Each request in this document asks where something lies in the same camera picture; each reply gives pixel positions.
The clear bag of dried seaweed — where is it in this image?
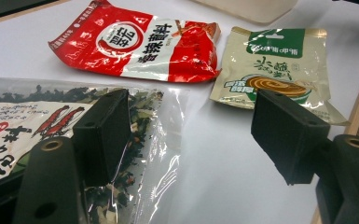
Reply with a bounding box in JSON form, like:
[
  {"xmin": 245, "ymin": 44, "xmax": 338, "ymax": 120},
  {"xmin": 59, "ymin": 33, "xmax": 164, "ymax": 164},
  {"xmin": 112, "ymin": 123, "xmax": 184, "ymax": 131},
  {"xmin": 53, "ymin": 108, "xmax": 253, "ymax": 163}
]
[{"xmin": 0, "ymin": 73, "xmax": 189, "ymax": 224}]

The beige sauce packet green label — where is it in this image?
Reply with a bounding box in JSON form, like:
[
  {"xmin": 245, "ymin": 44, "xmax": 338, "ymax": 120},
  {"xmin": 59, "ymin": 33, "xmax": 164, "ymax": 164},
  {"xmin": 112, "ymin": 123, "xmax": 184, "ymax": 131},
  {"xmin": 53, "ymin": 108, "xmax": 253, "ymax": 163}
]
[{"xmin": 209, "ymin": 26, "xmax": 351, "ymax": 127}]

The red seasoning packet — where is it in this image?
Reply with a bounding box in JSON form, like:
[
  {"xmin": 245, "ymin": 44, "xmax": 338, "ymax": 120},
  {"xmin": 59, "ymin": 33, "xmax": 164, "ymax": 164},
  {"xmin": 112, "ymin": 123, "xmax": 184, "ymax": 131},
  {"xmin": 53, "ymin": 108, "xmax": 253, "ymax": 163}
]
[{"xmin": 48, "ymin": 0, "xmax": 223, "ymax": 84}]

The cream plastic container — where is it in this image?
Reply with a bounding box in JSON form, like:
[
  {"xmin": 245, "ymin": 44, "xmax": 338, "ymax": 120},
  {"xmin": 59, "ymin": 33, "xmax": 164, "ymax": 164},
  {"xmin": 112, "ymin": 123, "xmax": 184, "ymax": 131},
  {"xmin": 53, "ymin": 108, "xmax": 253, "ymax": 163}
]
[{"xmin": 192, "ymin": 0, "xmax": 298, "ymax": 25}]

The white table sheet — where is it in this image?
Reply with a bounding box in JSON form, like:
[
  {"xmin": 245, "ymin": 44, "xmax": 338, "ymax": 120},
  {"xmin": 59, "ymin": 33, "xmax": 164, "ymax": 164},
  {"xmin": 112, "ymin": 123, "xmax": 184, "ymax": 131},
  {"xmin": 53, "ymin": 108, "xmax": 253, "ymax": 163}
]
[{"xmin": 0, "ymin": 0, "xmax": 359, "ymax": 224}]

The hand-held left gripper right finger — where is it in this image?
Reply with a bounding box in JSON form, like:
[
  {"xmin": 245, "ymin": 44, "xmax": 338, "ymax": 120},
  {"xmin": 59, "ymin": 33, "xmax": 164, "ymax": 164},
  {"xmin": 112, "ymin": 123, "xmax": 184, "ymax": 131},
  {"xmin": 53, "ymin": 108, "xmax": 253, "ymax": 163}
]
[{"xmin": 250, "ymin": 89, "xmax": 331, "ymax": 187}]

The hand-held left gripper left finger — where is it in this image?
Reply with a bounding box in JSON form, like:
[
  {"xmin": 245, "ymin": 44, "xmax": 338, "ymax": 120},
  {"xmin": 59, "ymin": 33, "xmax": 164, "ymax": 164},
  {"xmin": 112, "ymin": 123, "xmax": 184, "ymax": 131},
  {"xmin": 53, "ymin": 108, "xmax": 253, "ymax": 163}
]
[{"xmin": 71, "ymin": 88, "xmax": 132, "ymax": 188}]

